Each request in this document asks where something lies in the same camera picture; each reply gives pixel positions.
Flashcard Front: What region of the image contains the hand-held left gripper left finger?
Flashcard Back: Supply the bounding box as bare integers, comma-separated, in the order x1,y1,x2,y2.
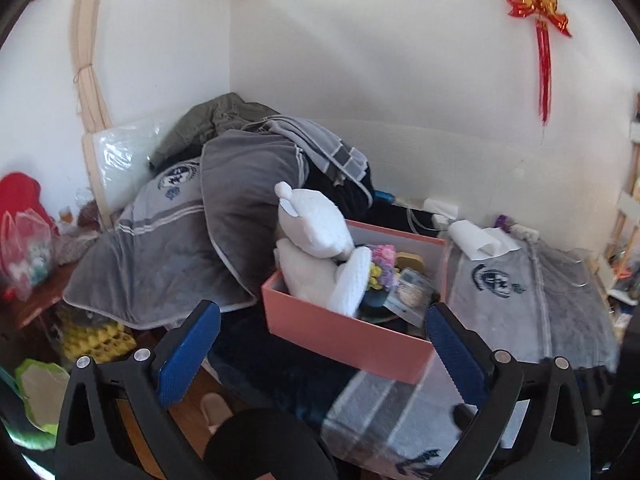
55,300,222,480

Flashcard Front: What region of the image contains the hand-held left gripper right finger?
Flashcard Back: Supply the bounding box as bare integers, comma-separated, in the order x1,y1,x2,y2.
424,301,592,480

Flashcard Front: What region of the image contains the pink cardboard box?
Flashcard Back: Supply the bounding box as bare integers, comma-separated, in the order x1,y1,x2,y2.
261,219,447,386

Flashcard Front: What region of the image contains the white plush toy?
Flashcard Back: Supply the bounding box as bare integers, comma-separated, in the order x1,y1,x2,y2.
274,181,374,319

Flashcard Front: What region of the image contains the beige slipper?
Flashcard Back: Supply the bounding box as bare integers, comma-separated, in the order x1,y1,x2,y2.
200,392,234,434

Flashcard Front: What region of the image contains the clear plastic packet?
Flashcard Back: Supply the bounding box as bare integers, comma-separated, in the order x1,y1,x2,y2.
384,267,436,327

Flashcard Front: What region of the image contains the grey striped bed blanket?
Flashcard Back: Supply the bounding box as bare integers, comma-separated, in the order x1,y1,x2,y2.
320,230,622,480

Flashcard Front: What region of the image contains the dark blue fleece blanket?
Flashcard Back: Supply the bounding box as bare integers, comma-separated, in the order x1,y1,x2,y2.
206,305,362,427

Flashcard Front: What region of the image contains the yellow egg tray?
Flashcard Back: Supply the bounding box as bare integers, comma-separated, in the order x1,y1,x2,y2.
61,317,139,364

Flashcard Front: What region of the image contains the tan wooden piece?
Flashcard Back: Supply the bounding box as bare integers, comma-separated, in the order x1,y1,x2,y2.
395,254,427,274

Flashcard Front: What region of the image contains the crocheted flower bouquet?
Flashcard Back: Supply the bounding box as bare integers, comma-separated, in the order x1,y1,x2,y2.
366,244,399,292

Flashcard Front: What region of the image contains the white sheet of paper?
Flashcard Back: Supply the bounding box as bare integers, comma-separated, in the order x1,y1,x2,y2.
446,219,522,262

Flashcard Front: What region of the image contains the person's knee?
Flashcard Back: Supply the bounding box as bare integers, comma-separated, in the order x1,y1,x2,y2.
202,407,342,480

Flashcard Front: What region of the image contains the grey folded blanket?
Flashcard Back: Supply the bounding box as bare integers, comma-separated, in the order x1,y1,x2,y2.
62,129,312,332

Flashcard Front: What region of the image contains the dark blue clothing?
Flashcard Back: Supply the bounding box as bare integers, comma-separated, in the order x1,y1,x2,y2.
304,159,377,221

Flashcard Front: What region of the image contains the clear plastic bag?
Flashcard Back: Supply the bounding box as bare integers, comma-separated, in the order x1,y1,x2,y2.
0,209,55,302

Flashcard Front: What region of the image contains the white pillow in plastic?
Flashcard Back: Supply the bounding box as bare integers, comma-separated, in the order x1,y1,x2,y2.
81,116,174,229

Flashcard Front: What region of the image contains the red cloth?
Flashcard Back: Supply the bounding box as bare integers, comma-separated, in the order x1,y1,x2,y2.
0,172,60,242

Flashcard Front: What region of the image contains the olive green jacket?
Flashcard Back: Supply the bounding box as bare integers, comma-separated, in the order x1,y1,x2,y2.
149,92,282,170

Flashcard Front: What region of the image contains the light grey striped towel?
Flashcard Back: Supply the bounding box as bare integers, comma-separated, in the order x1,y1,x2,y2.
260,116,372,182

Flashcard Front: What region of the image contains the cream curtain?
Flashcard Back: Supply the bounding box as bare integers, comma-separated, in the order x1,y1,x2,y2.
70,0,115,135

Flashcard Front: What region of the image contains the red wall ornament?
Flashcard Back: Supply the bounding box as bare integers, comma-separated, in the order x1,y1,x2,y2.
502,0,577,127

